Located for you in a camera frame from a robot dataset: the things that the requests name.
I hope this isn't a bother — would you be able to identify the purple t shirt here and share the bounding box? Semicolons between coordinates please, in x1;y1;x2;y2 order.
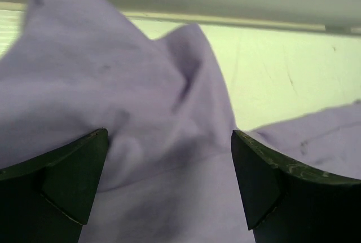
1;0;360;242

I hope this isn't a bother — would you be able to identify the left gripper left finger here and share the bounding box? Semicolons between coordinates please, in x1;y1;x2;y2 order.
1;129;109;243

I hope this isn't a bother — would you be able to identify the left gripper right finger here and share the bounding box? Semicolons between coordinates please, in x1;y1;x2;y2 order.
231;130;360;243

